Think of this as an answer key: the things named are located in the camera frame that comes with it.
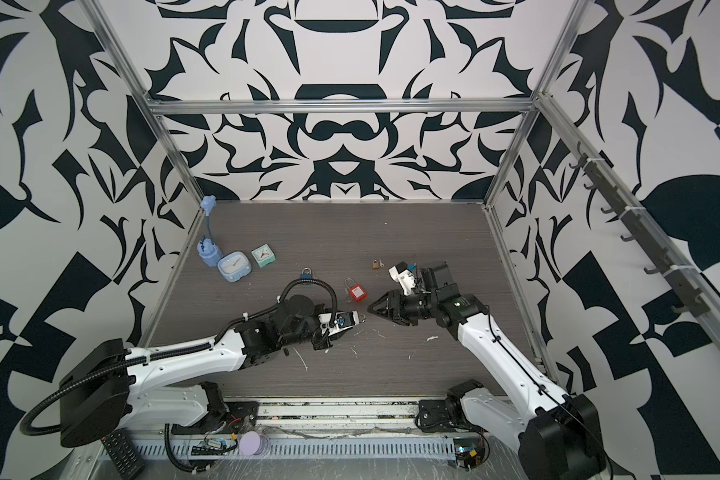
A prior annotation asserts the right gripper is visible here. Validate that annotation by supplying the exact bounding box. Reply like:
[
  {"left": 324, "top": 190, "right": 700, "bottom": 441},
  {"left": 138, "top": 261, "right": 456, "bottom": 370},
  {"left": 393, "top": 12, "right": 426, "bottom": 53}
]
[{"left": 369, "top": 289, "right": 440, "bottom": 325}]

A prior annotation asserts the red padlock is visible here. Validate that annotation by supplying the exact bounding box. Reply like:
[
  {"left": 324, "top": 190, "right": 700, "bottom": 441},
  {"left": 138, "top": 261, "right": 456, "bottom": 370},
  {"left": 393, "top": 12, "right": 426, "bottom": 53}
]
[{"left": 344, "top": 277, "right": 367, "bottom": 303}]

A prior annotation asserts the black padlock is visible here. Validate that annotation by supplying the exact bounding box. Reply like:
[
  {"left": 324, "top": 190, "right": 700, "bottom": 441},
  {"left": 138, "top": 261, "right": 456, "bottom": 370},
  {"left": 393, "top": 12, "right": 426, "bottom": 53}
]
[{"left": 352, "top": 311, "right": 367, "bottom": 328}]

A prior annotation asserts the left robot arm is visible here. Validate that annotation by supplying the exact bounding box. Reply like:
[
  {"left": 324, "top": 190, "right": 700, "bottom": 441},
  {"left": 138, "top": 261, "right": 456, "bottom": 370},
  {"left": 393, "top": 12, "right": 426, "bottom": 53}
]
[{"left": 19, "top": 278, "right": 360, "bottom": 448}]

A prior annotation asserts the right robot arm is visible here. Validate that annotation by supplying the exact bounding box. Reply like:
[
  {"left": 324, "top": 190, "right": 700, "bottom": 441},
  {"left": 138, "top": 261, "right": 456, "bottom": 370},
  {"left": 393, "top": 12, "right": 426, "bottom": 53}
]
[{"left": 368, "top": 290, "right": 615, "bottom": 479}]

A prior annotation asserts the mint green alarm clock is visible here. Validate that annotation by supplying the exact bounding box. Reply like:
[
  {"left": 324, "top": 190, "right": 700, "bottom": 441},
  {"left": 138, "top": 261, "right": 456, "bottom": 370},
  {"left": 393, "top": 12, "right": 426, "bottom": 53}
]
[{"left": 251, "top": 244, "right": 276, "bottom": 268}]

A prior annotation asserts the light blue alarm clock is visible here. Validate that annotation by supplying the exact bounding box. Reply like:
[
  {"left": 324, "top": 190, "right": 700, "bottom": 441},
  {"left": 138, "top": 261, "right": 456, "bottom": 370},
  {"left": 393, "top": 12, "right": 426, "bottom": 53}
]
[{"left": 217, "top": 251, "right": 252, "bottom": 283}]

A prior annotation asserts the purple round lid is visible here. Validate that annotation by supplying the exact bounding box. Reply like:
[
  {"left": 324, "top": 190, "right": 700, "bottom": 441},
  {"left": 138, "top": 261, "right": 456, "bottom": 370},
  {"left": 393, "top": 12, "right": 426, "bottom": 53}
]
[{"left": 238, "top": 431, "right": 270, "bottom": 456}]

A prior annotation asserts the green circuit board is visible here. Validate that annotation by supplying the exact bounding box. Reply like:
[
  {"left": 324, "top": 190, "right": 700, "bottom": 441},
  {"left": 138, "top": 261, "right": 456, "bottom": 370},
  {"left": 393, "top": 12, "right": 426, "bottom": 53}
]
[{"left": 455, "top": 436, "right": 491, "bottom": 471}]

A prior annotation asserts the black remote control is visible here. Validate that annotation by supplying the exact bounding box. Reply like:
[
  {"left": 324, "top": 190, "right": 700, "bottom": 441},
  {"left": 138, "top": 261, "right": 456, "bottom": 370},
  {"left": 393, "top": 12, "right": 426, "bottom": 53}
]
[{"left": 101, "top": 429, "right": 145, "bottom": 480}]

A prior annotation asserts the black hook rack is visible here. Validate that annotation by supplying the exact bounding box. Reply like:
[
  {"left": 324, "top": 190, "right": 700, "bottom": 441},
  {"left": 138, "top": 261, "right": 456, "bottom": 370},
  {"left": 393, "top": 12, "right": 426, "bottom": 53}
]
[{"left": 571, "top": 153, "right": 712, "bottom": 318}]

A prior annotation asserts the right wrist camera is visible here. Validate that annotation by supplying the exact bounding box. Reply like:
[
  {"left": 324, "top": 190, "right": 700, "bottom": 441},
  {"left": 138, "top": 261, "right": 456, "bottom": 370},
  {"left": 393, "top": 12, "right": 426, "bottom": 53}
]
[{"left": 388, "top": 262, "right": 426, "bottom": 296}]

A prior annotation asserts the white cable duct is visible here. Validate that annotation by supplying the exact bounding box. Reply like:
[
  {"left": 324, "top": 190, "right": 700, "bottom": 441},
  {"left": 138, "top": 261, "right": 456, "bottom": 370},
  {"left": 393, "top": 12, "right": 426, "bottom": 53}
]
[{"left": 133, "top": 437, "right": 457, "bottom": 461}]

